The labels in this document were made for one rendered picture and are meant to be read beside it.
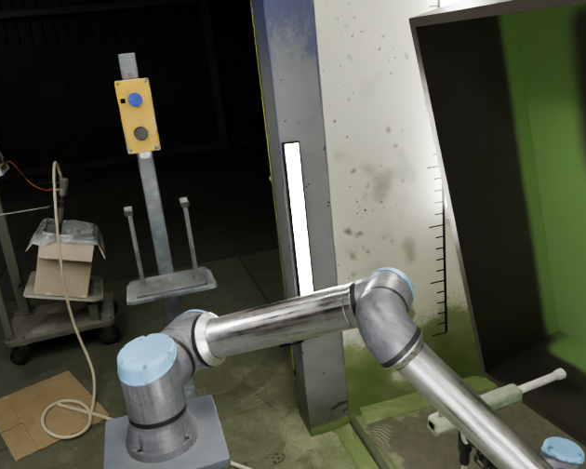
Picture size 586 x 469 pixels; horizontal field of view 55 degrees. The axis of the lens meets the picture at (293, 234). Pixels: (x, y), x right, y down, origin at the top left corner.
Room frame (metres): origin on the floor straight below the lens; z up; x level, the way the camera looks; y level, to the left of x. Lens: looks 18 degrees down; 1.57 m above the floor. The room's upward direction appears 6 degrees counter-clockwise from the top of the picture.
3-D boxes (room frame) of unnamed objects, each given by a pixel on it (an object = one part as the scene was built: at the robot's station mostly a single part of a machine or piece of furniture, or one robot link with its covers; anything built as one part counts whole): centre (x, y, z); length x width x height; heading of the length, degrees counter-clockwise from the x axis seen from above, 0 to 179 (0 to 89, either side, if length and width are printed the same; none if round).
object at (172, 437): (1.28, 0.40, 0.69); 0.19 x 0.19 x 0.10
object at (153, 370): (1.29, 0.40, 0.83); 0.17 x 0.15 x 0.18; 159
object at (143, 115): (2.10, 0.52, 1.42); 0.12 x 0.06 x 0.26; 105
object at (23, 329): (3.27, 1.54, 0.64); 0.73 x 0.50 x 1.27; 107
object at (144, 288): (2.00, 0.48, 0.95); 0.26 x 0.15 x 0.32; 105
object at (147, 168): (2.16, 0.53, 0.82); 0.06 x 0.06 x 1.64; 15
